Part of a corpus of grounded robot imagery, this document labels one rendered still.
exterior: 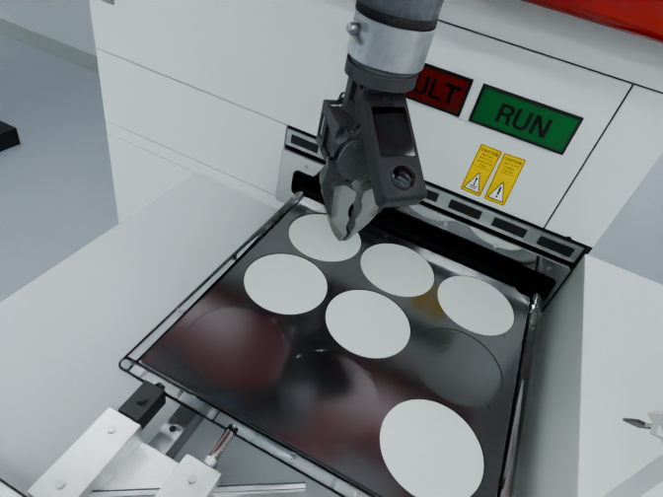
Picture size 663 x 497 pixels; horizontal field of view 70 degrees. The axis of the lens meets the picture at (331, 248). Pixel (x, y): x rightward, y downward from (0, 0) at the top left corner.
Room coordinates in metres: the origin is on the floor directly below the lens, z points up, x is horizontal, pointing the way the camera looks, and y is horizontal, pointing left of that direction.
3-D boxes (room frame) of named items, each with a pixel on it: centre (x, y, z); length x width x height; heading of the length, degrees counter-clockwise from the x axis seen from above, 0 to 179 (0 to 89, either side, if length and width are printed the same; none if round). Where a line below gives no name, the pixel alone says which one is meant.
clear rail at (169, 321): (0.41, 0.11, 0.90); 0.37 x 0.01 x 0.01; 164
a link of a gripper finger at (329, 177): (0.44, 0.01, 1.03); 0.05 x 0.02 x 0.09; 115
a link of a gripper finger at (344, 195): (0.46, 0.01, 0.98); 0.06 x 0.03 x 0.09; 25
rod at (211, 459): (0.19, 0.05, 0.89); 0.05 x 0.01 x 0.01; 164
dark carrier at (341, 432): (0.37, -0.06, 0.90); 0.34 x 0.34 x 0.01; 74
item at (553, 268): (0.57, -0.10, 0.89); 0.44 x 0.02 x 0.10; 74
